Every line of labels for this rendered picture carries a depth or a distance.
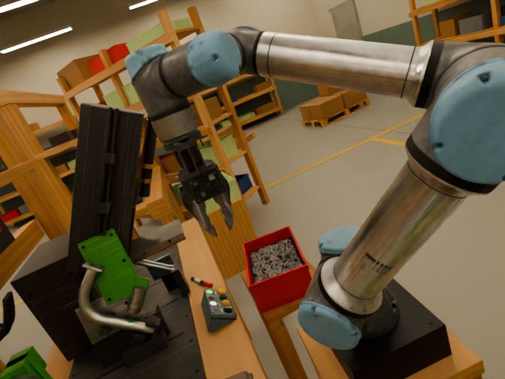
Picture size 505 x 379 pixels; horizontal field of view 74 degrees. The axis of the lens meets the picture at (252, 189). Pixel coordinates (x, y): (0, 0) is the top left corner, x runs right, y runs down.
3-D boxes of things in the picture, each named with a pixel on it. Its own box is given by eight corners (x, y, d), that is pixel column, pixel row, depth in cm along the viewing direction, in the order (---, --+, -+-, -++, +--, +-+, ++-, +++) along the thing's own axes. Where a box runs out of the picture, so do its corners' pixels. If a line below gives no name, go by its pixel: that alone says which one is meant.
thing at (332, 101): (346, 106, 765) (337, 74, 741) (370, 104, 693) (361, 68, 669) (303, 126, 731) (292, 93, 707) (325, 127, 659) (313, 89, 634)
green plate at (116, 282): (146, 281, 112) (118, 225, 110) (142, 289, 104) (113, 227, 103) (112, 298, 110) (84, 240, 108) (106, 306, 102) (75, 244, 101)
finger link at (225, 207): (234, 238, 65) (211, 198, 62) (228, 228, 70) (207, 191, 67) (249, 229, 65) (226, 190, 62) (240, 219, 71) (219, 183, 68)
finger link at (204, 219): (206, 250, 64) (192, 206, 61) (201, 238, 69) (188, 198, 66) (222, 244, 64) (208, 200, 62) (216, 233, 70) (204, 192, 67)
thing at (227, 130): (231, 142, 867) (224, 126, 852) (255, 137, 817) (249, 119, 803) (202, 162, 780) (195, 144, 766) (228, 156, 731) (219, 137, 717)
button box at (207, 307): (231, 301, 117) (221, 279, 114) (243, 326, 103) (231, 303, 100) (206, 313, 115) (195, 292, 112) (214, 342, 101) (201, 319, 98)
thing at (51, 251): (125, 291, 144) (85, 224, 133) (120, 336, 116) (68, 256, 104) (83, 311, 140) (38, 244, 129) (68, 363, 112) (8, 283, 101)
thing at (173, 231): (182, 224, 134) (179, 218, 133) (186, 239, 119) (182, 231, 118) (86, 269, 127) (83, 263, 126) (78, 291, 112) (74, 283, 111)
